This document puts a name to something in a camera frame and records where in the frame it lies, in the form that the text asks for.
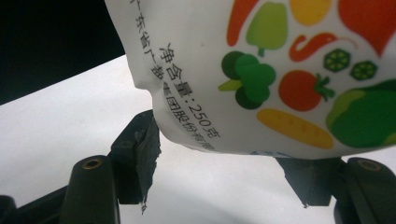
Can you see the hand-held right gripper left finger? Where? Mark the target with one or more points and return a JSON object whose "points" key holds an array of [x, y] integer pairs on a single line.
{"points": [[134, 161]]}

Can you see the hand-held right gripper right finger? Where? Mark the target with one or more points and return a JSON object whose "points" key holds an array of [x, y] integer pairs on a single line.
{"points": [[311, 180]]}

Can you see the blue and white pouch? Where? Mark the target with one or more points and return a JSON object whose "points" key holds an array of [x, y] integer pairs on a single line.
{"points": [[218, 46]]}

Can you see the dark curtain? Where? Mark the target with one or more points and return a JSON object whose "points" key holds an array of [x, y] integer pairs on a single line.
{"points": [[46, 37]]}

